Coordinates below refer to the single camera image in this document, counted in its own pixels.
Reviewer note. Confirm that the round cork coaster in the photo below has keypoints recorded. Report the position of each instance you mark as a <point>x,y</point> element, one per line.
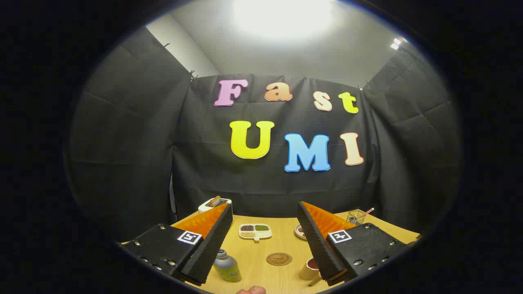
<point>279,259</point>

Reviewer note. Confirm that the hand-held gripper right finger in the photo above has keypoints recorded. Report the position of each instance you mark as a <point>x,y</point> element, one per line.
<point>320,249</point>

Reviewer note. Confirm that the pile of green beans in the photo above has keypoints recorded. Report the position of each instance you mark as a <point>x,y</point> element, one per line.
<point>262,228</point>

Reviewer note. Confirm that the wooden table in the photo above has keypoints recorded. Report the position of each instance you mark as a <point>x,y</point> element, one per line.
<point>255,251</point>

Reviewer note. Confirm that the pile of yellow soybeans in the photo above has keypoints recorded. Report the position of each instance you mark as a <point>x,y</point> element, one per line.
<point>247,234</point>

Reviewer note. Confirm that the pile of dark beans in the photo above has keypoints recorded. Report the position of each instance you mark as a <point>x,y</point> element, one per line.
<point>247,228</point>

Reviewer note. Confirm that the small ceiling light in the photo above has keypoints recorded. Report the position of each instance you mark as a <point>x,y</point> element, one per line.
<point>395,43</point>

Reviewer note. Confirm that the white round plate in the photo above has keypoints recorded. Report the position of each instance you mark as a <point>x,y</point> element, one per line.
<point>298,232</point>

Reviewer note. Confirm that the silver green juice bottle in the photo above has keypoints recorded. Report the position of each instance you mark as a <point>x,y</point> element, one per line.
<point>229,267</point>

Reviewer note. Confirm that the black backdrop cloth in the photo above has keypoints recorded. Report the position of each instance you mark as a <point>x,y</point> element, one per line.
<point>204,163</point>

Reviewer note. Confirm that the white divided dish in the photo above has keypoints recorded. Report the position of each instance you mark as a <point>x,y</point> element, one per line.
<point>255,235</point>

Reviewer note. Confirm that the white toaster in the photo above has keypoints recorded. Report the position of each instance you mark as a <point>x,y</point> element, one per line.
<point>204,207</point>

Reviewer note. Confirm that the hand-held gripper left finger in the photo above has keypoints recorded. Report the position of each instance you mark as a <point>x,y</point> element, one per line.
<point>212,245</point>

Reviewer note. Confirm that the bread slice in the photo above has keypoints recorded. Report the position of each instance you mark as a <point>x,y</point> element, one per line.
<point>214,201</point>

